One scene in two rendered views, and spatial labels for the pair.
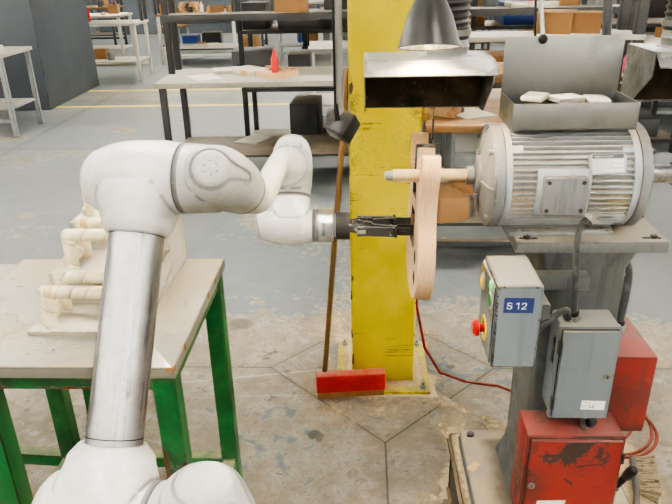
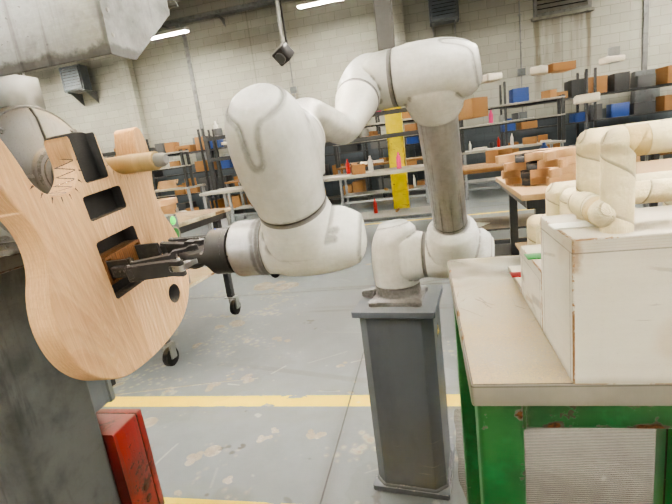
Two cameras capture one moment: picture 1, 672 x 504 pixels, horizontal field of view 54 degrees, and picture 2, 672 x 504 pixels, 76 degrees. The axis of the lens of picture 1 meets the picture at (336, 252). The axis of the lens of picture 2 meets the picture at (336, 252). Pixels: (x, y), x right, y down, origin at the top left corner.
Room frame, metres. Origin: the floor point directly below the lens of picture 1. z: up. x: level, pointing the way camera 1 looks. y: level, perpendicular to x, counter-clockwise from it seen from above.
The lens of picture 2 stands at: (2.28, 0.28, 1.22)
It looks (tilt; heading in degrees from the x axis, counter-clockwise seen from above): 13 degrees down; 190
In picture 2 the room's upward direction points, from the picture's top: 8 degrees counter-clockwise
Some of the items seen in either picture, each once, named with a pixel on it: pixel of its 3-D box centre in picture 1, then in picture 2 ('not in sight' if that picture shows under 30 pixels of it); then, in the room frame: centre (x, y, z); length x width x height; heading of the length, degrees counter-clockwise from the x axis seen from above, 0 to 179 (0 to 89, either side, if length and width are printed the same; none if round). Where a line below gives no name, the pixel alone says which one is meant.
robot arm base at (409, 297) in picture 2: not in sight; (392, 290); (0.82, 0.20, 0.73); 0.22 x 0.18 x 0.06; 80
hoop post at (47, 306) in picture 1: (48, 309); not in sight; (1.39, 0.69, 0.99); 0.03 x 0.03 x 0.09
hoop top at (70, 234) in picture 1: (99, 235); (614, 186); (1.54, 0.60, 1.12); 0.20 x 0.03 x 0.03; 86
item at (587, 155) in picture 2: not in sight; (590, 180); (1.70, 0.51, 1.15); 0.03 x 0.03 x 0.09
